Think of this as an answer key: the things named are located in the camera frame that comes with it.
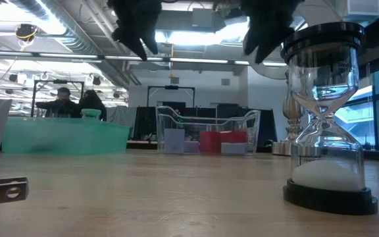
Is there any silver ventilation duct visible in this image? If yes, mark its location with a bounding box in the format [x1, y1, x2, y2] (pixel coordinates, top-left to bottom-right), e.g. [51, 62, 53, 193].
[8, 0, 134, 87]

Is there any red block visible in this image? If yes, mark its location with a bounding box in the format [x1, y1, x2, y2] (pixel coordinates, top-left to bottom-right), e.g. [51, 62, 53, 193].
[199, 130, 222, 154]
[220, 130, 249, 144]

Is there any black ceiling camera dome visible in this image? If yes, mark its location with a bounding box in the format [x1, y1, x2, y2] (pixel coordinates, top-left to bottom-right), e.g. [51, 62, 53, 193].
[14, 22, 39, 43]

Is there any black gantry frame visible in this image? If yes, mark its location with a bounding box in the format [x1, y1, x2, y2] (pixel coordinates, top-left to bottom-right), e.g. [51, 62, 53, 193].
[30, 78, 86, 118]
[147, 84, 197, 108]

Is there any teal plastic tray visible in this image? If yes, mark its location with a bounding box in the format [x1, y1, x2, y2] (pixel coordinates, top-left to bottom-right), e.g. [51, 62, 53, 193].
[0, 116, 131, 155]

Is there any long ceiling light strip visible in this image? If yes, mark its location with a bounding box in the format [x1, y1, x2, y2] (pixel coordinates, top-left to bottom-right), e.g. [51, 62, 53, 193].
[0, 49, 288, 66]

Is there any tall lavender block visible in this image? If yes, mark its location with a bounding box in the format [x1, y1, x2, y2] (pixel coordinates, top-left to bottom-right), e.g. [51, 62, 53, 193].
[163, 128, 186, 155]

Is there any bright ceiling light panel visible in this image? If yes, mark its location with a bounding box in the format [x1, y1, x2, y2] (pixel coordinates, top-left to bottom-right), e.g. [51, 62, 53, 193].
[116, 19, 259, 47]

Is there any person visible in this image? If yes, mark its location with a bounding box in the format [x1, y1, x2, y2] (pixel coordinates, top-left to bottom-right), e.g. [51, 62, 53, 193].
[34, 86, 80, 119]
[77, 89, 107, 121]

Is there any table lamp white shade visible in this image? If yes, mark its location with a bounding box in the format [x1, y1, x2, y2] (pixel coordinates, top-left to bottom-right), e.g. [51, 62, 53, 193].
[248, 0, 342, 157]

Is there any white ceiling box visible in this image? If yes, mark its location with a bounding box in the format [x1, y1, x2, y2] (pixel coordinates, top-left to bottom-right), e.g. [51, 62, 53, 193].
[336, 0, 379, 28]

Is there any clear plastic bin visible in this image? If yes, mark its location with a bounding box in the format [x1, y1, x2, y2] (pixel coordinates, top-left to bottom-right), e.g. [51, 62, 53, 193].
[155, 105, 262, 157]

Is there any grey cover sheet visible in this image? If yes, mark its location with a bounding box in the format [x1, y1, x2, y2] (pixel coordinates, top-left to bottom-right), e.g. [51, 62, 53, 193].
[105, 105, 138, 131]

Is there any white sand timer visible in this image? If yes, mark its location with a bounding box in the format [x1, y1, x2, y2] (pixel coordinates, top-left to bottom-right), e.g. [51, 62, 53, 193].
[280, 21, 379, 217]

